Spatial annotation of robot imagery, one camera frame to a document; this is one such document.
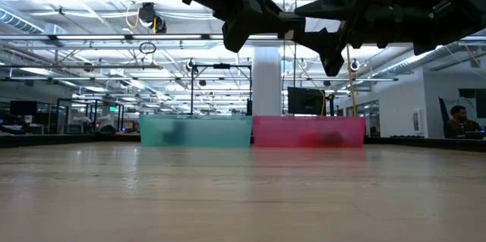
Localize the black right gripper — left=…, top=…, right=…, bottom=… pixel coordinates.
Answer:
left=293, top=0, right=388, bottom=77

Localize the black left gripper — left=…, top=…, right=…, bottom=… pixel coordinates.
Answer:
left=211, top=0, right=285, bottom=54

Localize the white building pillar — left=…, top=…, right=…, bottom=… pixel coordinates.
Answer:
left=252, top=47, right=282, bottom=117

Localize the black hanging monitor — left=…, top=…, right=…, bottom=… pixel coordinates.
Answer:
left=287, top=86, right=324, bottom=116

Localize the pink translucent plastic bin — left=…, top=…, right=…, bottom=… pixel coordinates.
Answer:
left=252, top=115, right=367, bottom=149

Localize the teal translucent plastic bin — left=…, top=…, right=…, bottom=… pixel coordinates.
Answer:
left=139, top=115, right=254, bottom=148

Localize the person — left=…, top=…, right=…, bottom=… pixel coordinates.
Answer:
left=443, top=105, right=483, bottom=140

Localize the small black desk monitor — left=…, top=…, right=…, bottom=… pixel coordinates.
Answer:
left=10, top=100, right=38, bottom=117

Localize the yellow hanging cord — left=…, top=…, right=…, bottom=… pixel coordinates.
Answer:
left=344, top=44, right=359, bottom=117

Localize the black ceiling cable reel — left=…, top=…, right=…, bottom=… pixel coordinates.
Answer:
left=137, top=2, right=168, bottom=35

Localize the white wall poster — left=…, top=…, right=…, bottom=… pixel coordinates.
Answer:
left=412, top=109, right=424, bottom=134

